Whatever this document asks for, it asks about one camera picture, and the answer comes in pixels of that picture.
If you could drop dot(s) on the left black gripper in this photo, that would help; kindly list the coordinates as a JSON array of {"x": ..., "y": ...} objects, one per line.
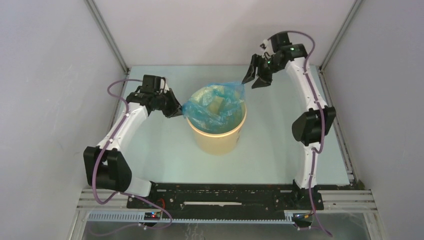
[{"x": 176, "y": 108}]

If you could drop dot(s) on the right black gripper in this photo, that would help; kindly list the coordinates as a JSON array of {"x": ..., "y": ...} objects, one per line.
[{"x": 265, "y": 80}]

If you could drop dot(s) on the blue plastic trash bag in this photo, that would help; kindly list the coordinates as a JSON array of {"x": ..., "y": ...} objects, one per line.
[{"x": 216, "y": 108}]

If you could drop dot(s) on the yellow trash bin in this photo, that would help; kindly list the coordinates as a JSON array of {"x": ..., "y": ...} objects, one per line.
[{"x": 218, "y": 144}]

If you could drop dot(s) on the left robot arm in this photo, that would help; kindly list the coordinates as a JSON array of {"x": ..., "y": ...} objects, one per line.
[{"x": 107, "y": 165}]

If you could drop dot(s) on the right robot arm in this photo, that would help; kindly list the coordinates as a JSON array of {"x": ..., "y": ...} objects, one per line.
[{"x": 312, "y": 126}]

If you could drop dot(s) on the small electronics board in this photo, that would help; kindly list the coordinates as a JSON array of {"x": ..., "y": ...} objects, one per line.
[{"x": 152, "y": 216}]

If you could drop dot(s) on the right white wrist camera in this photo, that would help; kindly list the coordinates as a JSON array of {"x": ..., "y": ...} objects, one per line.
[{"x": 265, "y": 49}]

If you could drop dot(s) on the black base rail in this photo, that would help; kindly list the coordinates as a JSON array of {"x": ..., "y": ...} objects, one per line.
[{"x": 239, "y": 202}]

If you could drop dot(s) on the left corner aluminium post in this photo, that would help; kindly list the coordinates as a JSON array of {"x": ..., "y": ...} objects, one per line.
[{"x": 105, "y": 31}]

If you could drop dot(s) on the corner aluminium post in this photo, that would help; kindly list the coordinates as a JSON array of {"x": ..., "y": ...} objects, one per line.
[
  {"x": 340, "y": 34},
  {"x": 105, "y": 31}
]

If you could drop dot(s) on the right corner aluminium post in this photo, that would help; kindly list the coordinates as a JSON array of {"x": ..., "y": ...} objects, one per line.
[{"x": 340, "y": 34}]

